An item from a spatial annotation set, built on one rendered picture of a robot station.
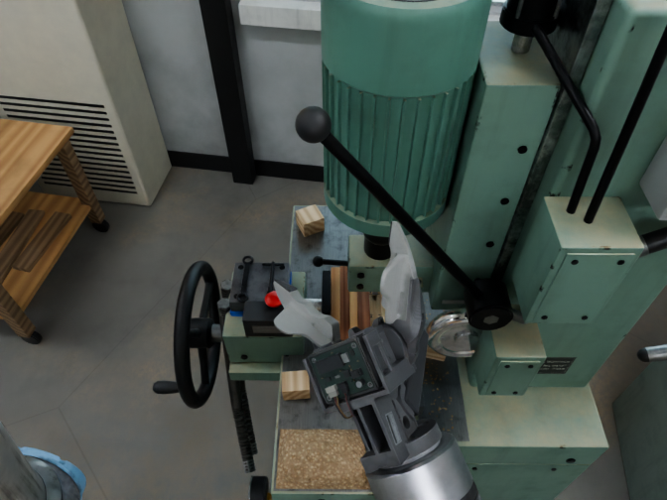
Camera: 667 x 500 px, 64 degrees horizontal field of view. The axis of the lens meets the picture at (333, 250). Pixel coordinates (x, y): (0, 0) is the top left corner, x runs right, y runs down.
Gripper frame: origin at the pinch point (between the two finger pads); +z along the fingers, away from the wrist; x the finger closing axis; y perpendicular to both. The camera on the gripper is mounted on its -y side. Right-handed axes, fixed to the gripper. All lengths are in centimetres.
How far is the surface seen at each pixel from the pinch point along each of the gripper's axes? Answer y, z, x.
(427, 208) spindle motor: -20.5, 1.9, -4.0
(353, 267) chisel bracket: -28.3, -0.3, 13.4
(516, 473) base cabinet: -56, -48, 13
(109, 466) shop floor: -60, -22, 138
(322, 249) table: -47, 7, 28
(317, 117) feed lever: 3.4, 11.3, -5.7
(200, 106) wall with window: -134, 100, 107
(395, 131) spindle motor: -8.7, 9.8, -8.2
